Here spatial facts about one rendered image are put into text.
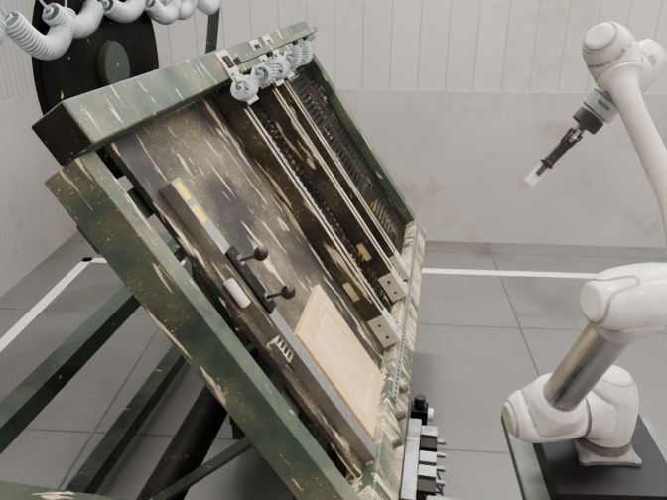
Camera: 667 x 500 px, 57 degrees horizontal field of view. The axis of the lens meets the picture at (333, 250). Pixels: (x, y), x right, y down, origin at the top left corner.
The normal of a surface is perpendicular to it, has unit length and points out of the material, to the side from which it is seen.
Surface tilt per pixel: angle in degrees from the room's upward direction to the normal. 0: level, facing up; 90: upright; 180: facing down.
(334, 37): 90
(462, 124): 90
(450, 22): 90
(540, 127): 90
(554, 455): 2
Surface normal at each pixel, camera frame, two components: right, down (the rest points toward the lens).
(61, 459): 0.00, -0.91
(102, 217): -0.18, 0.40
